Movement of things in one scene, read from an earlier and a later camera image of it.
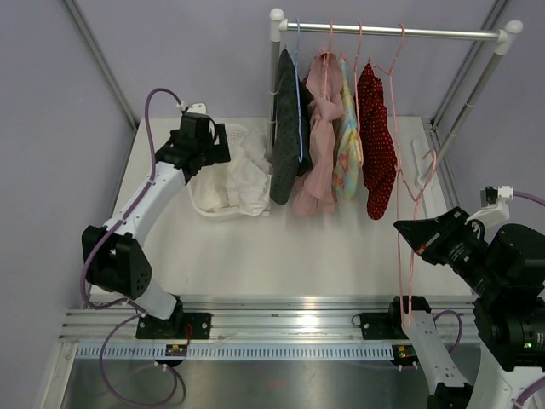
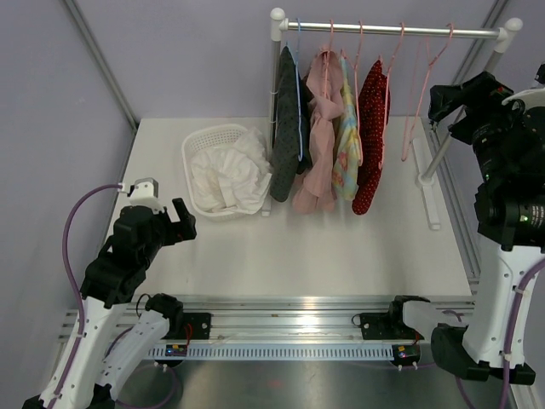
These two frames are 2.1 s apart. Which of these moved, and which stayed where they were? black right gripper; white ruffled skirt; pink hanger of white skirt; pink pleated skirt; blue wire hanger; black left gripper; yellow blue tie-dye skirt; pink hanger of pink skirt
Moved: pink hanger of white skirt; black right gripper; black left gripper
Stayed: blue wire hanger; pink hanger of pink skirt; pink pleated skirt; white ruffled skirt; yellow blue tie-dye skirt
